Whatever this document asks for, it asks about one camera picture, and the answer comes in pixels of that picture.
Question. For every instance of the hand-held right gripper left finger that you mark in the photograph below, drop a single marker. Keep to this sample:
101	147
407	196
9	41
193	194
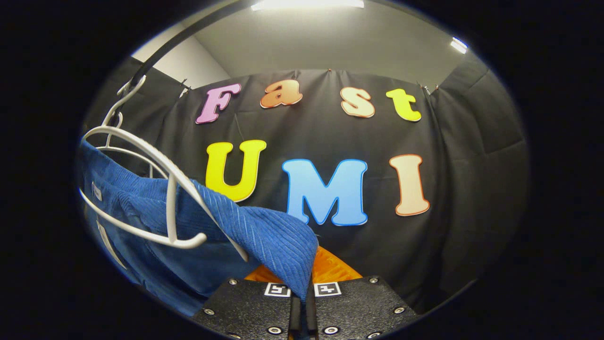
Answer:
250	307

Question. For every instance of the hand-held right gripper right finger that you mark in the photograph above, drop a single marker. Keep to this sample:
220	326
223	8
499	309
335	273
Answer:
358	307

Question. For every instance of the white plastic hanger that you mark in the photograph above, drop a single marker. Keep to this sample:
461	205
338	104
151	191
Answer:
188	244

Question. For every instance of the black clothes rack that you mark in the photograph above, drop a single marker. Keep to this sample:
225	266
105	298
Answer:
188	29

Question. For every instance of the black backdrop cloth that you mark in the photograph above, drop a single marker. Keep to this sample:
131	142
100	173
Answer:
472	189

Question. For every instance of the ceiling light panel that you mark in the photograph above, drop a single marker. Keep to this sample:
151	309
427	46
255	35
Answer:
458	45
306	4

